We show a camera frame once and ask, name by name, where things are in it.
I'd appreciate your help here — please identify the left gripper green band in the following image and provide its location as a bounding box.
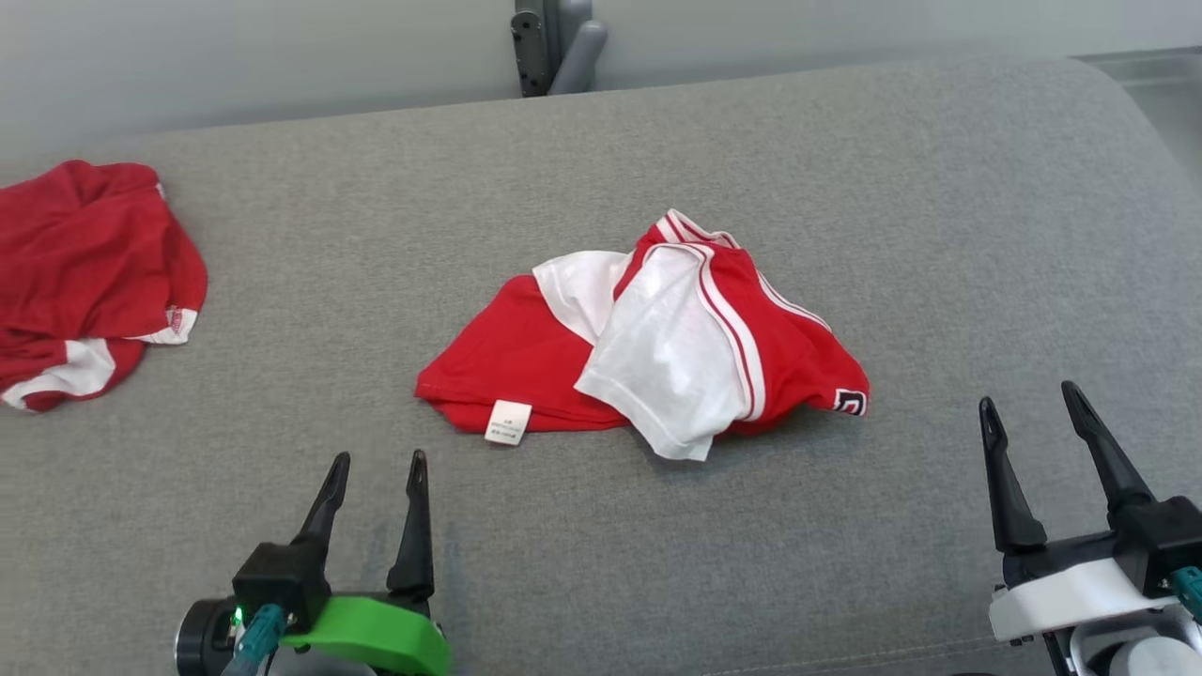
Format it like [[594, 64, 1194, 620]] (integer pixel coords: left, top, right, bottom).
[[175, 450, 452, 676]]

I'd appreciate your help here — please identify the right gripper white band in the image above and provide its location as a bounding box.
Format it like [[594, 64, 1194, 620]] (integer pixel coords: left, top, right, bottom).
[[979, 381, 1198, 649]]

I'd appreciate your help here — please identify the red white jersey shirt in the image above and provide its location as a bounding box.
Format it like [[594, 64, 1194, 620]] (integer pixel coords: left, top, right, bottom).
[[415, 208, 871, 463]]

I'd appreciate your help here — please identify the red shorts white hem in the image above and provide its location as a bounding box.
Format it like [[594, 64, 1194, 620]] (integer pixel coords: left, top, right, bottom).
[[0, 160, 208, 414]]

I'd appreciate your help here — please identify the grey fabric sofa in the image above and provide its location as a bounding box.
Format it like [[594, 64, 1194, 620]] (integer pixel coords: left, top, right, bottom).
[[0, 56, 1202, 676]]

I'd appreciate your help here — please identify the left teal plug cable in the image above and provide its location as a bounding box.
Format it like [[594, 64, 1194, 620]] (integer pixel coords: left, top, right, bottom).
[[221, 604, 285, 676]]

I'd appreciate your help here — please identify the teal plug cable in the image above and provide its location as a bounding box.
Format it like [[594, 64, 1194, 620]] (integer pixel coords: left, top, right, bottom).
[[221, 604, 285, 676], [1169, 566, 1202, 621]]

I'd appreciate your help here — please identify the right teal plug cable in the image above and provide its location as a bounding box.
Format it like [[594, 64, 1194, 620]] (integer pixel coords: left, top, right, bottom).
[[1169, 566, 1202, 621]]

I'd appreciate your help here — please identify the dark metal bracket plate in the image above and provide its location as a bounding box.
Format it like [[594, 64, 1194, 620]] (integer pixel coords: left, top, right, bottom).
[[512, 0, 551, 98]]

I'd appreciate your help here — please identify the grey rounded handle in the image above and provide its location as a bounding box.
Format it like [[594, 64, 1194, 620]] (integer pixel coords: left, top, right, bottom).
[[550, 21, 609, 96]]

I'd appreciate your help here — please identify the grey vertical metal post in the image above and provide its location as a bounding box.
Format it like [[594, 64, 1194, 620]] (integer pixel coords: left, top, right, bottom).
[[545, 0, 594, 95]]

